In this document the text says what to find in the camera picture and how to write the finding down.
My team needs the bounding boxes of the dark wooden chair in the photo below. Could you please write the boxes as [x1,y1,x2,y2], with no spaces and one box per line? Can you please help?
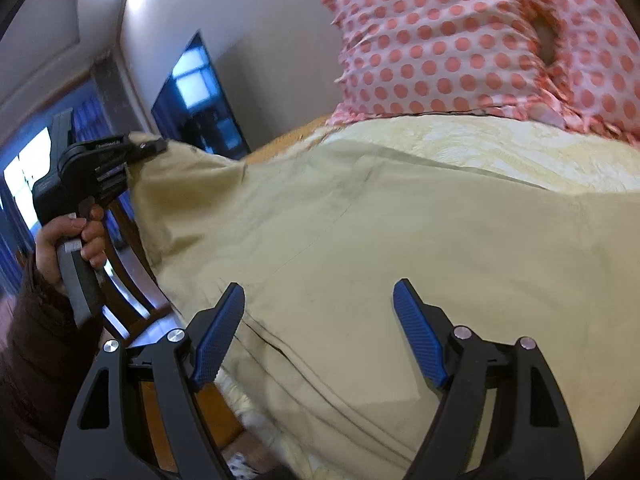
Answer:
[95,194,246,476]

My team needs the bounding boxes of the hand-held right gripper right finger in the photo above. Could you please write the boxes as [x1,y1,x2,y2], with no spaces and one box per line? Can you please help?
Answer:
[392,278,586,480]

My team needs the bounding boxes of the blue window curtain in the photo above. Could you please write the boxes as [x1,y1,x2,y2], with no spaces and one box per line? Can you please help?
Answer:
[0,79,136,295]

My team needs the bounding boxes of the cream patterned bed cover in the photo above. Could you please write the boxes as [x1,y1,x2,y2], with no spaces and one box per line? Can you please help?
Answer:
[220,114,640,480]

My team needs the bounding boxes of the person's left forearm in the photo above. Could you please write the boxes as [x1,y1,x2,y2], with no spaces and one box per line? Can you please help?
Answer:
[0,254,103,466]

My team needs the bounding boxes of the beige pants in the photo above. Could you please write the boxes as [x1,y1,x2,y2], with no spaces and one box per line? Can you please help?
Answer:
[125,137,640,478]

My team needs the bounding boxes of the black wall television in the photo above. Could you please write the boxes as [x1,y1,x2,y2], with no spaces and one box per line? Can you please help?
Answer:
[151,31,252,162]

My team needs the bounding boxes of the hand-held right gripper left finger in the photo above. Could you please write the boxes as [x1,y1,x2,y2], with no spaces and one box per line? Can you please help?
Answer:
[55,282,246,480]

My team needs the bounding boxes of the person's left hand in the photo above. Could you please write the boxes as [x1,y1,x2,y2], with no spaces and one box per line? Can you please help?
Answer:
[34,206,108,291]

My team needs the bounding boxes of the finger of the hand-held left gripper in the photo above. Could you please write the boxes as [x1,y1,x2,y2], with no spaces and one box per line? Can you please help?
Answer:
[129,132,169,163]

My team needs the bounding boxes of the pink polka dot pillow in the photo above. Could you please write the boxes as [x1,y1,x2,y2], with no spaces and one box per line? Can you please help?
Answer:
[507,0,640,143]
[315,0,568,126]

